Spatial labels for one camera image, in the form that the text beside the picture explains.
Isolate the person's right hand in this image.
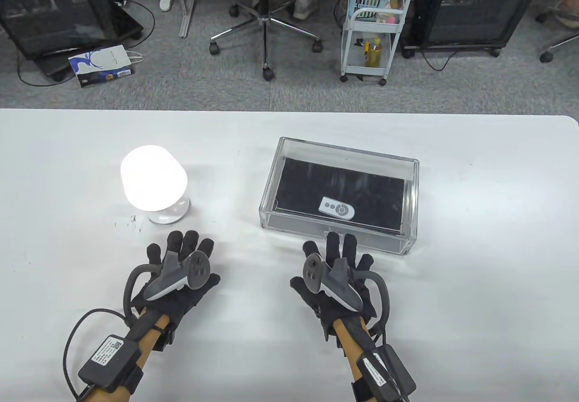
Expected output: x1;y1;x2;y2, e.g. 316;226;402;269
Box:
289;232;378;344

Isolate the person's left hand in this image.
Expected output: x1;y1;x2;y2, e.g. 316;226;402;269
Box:
131;230;221;330

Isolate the white desk lamp remote control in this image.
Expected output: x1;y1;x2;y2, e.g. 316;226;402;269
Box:
318;196;355;219

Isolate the white desk lamp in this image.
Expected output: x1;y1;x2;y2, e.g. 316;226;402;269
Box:
120;146;191;225

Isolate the clear acrylic drawer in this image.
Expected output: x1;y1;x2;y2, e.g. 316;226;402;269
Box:
259;137;419;256

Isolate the person's right forearm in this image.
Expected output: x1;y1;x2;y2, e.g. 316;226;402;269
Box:
332;318;389;402

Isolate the person's left forearm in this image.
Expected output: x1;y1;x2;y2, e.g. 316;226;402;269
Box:
93;309;175;402

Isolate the black drawer liner mat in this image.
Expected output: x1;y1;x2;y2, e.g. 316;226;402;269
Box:
274;157;406;233

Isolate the grey white hand controller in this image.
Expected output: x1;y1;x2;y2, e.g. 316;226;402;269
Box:
123;251;211;319
302;254;390;330

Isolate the white rolling cart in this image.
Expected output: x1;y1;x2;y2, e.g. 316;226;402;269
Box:
339;0;417;87

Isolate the yellow bottle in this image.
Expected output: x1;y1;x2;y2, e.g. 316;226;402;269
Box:
365;38;383;69

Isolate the white blue paper bag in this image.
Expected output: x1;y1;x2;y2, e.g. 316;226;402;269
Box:
68;45;144;88

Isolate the black office chair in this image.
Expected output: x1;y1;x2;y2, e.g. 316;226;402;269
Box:
199;0;324;81

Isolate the black glass cabinet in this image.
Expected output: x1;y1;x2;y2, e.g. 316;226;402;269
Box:
400;0;550;59
0;0;144;81

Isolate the grey chair base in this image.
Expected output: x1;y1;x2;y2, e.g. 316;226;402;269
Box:
539;33;579;63

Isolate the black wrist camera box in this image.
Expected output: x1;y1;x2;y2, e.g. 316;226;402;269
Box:
78;335;144;394
352;345;417;402

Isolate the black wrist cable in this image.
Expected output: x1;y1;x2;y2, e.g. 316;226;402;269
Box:
62;308;136;402

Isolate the black floor cable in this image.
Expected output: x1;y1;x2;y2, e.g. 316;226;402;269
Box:
418;49;453;71
16;0;157;87

